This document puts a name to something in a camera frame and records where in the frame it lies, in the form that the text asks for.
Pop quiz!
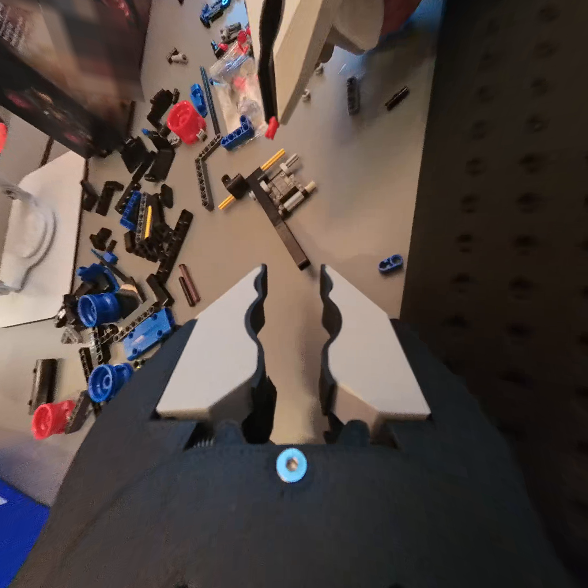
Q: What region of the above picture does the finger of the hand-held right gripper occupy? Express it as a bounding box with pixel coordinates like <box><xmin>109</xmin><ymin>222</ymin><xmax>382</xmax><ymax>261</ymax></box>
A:
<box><xmin>274</xmin><ymin>0</ymin><xmax>341</xmax><ymax>126</ymax></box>
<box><xmin>257</xmin><ymin>0</ymin><xmax>284</xmax><ymax>126</ymax></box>

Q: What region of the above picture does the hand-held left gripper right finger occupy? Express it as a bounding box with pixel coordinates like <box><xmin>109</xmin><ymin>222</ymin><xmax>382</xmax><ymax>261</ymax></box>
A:
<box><xmin>319</xmin><ymin>264</ymin><xmax>432</xmax><ymax>429</ymax></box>

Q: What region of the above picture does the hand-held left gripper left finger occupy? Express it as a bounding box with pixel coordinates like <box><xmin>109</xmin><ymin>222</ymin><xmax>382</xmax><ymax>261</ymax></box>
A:
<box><xmin>155</xmin><ymin>264</ymin><xmax>269</xmax><ymax>428</ymax></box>

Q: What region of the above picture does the black beam assembly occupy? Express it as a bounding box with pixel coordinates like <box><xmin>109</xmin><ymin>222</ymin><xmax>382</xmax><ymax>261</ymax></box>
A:
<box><xmin>218</xmin><ymin>149</ymin><xmax>318</xmax><ymax>271</ymax></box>

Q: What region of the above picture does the person's right hand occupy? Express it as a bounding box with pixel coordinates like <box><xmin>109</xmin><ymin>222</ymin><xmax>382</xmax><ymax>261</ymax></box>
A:
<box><xmin>382</xmin><ymin>0</ymin><xmax>421</xmax><ymax>36</ymax></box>

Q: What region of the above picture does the clear plastic bag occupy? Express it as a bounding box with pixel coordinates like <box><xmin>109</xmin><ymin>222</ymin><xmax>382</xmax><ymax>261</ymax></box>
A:
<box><xmin>209</xmin><ymin>46</ymin><xmax>268</xmax><ymax>135</ymax></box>

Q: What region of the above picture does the long black axle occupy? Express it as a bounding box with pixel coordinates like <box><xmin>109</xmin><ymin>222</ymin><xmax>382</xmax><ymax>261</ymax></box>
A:
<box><xmin>199</xmin><ymin>66</ymin><xmax>221</xmax><ymax>137</ymax></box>

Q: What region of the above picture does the blue flat panel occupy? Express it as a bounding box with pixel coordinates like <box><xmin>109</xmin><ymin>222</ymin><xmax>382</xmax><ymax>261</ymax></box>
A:
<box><xmin>122</xmin><ymin>307</ymin><xmax>176</xmax><ymax>362</ymax></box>

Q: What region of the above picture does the blue L-shaped beam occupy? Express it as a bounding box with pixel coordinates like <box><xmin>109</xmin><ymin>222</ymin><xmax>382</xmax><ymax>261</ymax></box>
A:
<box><xmin>221</xmin><ymin>115</ymin><xmax>256</xmax><ymax>151</ymax></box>

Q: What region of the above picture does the pile of small connector pins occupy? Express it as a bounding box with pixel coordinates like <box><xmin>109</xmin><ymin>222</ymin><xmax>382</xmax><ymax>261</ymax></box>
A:
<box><xmin>199</xmin><ymin>0</ymin><xmax>254</xmax><ymax>59</ymax></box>

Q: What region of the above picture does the brown axle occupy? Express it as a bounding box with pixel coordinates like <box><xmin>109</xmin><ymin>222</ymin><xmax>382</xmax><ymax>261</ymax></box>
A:
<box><xmin>183</xmin><ymin>264</ymin><xmax>202</xmax><ymax>305</ymax></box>

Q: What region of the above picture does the dark grey thin liftarm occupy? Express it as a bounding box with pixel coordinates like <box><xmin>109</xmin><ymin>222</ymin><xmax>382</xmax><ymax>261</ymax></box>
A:
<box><xmin>195</xmin><ymin>133</ymin><xmax>224</xmax><ymax>162</ymax></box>

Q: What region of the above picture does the red wheel rim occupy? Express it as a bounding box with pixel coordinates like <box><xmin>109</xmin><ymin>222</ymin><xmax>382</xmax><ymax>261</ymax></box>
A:
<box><xmin>31</xmin><ymin>400</ymin><xmax>76</xmax><ymax>440</ymax></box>
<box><xmin>166</xmin><ymin>101</ymin><xmax>207</xmax><ymax>146</ymax></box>

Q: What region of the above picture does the blue wheel rim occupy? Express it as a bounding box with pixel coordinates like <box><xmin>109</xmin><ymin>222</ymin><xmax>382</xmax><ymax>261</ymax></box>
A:
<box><xmin>77</xmin><ymin>292</ymin><xmax>123</xmax><ymax>328</ymax></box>
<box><xmin>87</xmin><ymin>363</ymin><xmax>134</xmax><ymax>403</ymax></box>

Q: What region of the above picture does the black bent beam cluster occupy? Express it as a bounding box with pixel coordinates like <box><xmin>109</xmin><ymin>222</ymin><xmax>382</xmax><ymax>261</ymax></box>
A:
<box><xmin>146</xmin><ymin>88</ymin><xmax>180</xmax><ymax>130</ymax></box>

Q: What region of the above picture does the thin black axle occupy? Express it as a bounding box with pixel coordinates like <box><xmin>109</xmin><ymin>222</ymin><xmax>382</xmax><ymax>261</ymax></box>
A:
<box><xmin>91</xmin><ymin>249</ymin><xmax>148</xmax><ymax>302</ymax></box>

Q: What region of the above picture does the long grey beam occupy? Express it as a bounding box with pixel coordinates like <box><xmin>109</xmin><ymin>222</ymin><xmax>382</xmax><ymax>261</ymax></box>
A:
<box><xmin>195</xmin><ymin>158</ymin><xmax>216</xmax><ymax>212</ymax></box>

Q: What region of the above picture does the pile of black beams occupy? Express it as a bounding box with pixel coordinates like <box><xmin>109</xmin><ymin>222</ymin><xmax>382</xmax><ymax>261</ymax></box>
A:
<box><xmin>60</xmin><ymin>181</ymin><xmax>194</xmax><ymax>414</ymax></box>

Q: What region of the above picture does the black curved panel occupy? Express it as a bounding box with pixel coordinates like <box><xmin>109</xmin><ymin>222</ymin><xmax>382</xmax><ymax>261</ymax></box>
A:
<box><xmin>144</xmin><ymin>146</ymin><xmax>176</xmax><ymax>183</ymax></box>

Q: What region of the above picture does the blue angled panel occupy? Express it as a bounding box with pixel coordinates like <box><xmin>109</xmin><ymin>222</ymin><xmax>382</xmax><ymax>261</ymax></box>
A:
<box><xmin>76</xmin><ymin>263</ymin><xmax>120</xmax><ymax>295</ymax></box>

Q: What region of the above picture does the black flat panel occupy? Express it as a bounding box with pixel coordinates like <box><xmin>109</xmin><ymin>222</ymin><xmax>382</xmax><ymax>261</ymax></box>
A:
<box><xmin>120</xmin><ymin>136</ymin><xmax>149</xmax><ymax>175</ymax></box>

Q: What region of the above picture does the dark grey connector piece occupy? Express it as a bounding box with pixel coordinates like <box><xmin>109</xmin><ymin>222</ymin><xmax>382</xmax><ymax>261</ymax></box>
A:
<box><xmin>28</xmin><ymin>358</ymin><xmax>60</xmax><ymax>415</ymax></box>

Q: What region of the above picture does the white booklet stand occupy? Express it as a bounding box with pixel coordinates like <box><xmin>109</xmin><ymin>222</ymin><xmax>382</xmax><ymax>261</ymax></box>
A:
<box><xmin>0</xmin><ymin>152</ymin><xmax>86</xmax><ymax>328</ymax></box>

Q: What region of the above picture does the black perforated panel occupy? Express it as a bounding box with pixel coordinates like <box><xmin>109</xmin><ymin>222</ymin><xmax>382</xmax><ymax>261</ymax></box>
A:
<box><xmin>401</xmin><ymin>0</ymin><xmax>588</xmax><ymax>588</ymax></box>

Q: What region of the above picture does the building set box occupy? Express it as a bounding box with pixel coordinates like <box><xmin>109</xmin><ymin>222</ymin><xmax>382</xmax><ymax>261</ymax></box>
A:
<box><xmin>0</xmin><ymin>0</ymin><xmax>153</xmax><ymax>160</ymax></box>

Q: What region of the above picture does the blue plastic bin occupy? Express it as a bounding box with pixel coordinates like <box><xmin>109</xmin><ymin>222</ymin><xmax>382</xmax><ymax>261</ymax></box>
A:
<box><xmin>0</xmin><ymin>478</ymin><xmax>50</xmax><ymax>588</ymax></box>

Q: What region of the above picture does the black frame subassembly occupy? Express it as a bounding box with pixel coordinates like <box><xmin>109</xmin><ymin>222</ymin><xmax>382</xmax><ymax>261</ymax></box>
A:
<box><xmin>55</xmin><ymin>281</ymin><xmax>92</xmax><ymax>328</ymax></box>

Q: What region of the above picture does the blue frame beam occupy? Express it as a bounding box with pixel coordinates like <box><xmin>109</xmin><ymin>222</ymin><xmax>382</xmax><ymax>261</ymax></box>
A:
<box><xmin>120</xmin><ymin>190</ymin><xmax>142</xmax><ymax>231</ymax></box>

